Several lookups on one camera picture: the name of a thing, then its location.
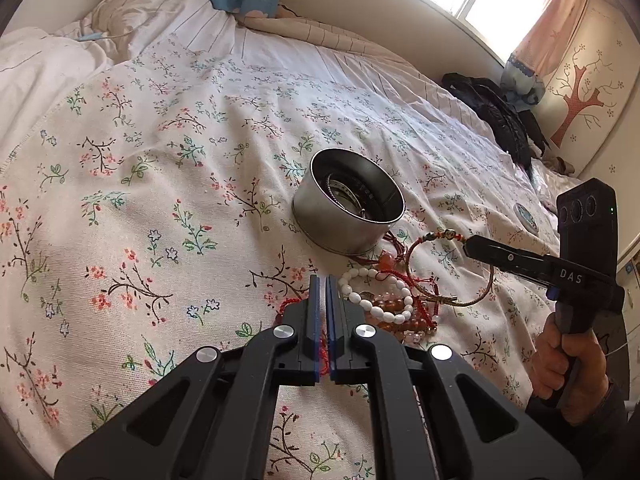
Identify white striped duvet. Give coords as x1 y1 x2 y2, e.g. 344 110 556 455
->
0 0 506 161

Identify floral printed cloth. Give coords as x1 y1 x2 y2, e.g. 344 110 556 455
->
0 35 567 480

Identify pink curtain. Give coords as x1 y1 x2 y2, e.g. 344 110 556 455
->
519 0 594 80

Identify white bead bracelet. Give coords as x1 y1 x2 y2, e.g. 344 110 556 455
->
337 267 415 329

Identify person's right hand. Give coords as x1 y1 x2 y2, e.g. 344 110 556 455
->
531 314 609 411

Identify thin red string bracelet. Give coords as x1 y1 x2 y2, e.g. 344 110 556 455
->
275 297 335 377

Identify light blue curtain tieback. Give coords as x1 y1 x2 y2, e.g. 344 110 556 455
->
501 54 547 113

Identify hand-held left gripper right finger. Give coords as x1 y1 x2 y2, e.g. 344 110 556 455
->
327 274 584 480

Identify beige striped blanket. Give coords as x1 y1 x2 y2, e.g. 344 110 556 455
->
235 4 417 69

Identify person's right forearm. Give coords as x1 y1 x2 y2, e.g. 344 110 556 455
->
524 381 629 467

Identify round metal tin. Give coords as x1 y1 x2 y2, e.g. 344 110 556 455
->
292 148 405 255

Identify orange bead bracelet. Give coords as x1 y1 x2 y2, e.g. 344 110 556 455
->
369 294 437 347

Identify red cord bracelet colourful beads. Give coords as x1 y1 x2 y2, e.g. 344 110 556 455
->
405 230 496 309

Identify black jacket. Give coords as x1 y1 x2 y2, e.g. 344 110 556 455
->
442 72 551 171

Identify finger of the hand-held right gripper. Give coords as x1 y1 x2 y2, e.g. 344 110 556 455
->
462 236 557 287

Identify red string bracelet orange stone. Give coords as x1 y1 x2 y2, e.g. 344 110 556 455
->
349 230 417 283

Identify tree wall decal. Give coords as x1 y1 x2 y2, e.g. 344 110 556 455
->
549 44 632 150

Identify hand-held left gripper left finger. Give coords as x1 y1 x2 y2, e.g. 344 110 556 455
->
55 274 321 480

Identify round blue badge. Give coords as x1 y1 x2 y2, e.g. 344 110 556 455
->
514 203 540 234

